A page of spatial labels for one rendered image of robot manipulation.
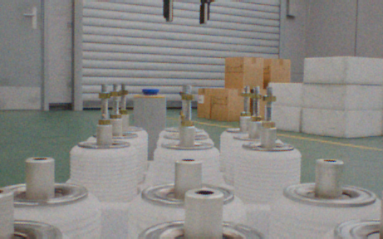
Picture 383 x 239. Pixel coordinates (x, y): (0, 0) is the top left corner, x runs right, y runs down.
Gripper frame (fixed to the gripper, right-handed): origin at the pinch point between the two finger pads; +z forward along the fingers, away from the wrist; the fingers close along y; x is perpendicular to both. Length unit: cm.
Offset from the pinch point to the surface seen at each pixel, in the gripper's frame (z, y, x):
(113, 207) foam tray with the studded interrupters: 29.2, -19.9, -25.9
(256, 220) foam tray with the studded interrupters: 30.6, -2.3, -32.6
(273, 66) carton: -4, 219, 326
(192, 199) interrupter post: 19, -24, -63
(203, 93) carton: 23, 161, 363
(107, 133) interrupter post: 20.0, -19.2, -19.2
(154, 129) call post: 23.2, -1.3, 15.0
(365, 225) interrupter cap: 22, -12, -64
